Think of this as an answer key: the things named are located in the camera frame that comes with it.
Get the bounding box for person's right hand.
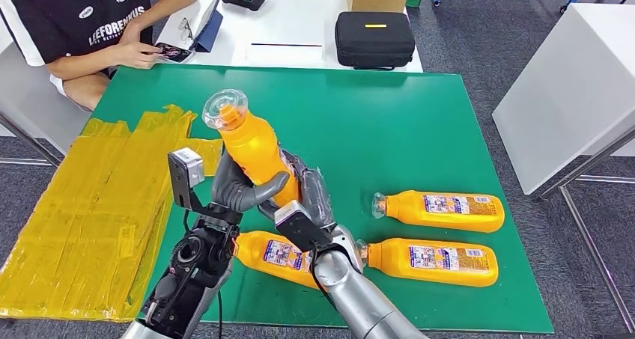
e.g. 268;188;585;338
106;41;165;71

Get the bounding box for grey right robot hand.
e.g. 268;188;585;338
257;150;337;230

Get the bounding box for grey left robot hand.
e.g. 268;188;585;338
210;150;291;214

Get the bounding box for orange detergent bottle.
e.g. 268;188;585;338
371;189;506;234
202;88;302;208
233;230;323;290
356;237;499;289

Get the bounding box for smartphone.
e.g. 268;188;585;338
154;41;193;64

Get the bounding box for eyeglasses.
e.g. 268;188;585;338
178;17;195;43

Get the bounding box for person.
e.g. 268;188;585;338
0;0;199;112

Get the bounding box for tablet with blue cover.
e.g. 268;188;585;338
190;0;225;54

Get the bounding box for green table mat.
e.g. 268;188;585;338
91;65;555;335

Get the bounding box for white flat box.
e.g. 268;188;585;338
245;43;326;66

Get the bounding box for black zip case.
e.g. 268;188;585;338
335;10;416;72

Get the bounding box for yellow tape sheet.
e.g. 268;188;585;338
0;104;225;323

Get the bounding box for white desk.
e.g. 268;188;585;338
156;0;424;74

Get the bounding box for white side table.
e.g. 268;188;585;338
492;3;635;335

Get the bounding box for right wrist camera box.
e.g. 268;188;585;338
274;200;334;252

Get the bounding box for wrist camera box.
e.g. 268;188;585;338
274;200;334;252
167;147;210;214

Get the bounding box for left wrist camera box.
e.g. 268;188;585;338
167;147;210;214

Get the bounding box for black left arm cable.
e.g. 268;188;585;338
216;289;225;339

